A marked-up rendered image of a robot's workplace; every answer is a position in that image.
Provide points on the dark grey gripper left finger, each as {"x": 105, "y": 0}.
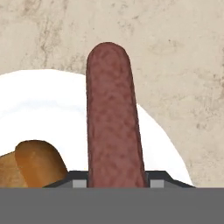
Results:
{"x": 76, "y": 180}

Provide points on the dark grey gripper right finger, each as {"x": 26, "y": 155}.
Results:
{"x": 159, "y": 180}

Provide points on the reddish brown sausage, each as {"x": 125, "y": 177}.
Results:
{"x": 112, "y": 122}

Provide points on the golden brown bun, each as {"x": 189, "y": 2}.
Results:
{"x": 35, "y": 166}

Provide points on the white plate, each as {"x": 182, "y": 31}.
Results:
{"x": 46, "y": 110}

